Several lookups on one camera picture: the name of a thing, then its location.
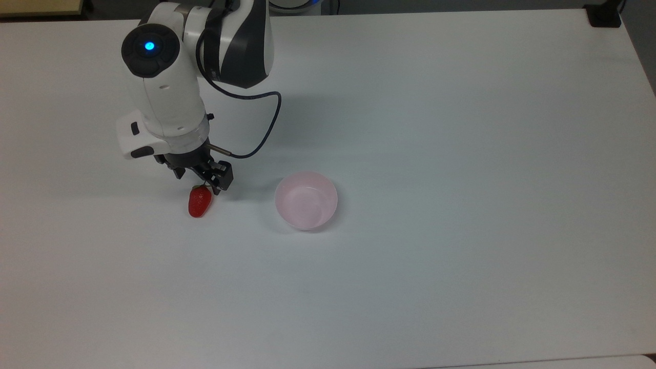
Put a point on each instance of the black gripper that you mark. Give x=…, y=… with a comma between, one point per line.
x=190, y=162

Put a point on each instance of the red strawberry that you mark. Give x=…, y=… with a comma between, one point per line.
x=199, y=205

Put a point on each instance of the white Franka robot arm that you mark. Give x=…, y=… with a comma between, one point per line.
x=169, y=97

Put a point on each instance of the pink plastic bowl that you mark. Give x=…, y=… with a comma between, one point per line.
x=306, y=202

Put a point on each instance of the light wooden board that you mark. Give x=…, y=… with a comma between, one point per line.
x=38, y=6

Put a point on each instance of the white table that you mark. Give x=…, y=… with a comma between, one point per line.
x=589, y=363

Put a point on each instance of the black camera stand with clamp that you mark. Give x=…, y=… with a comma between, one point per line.
x=605, y=16

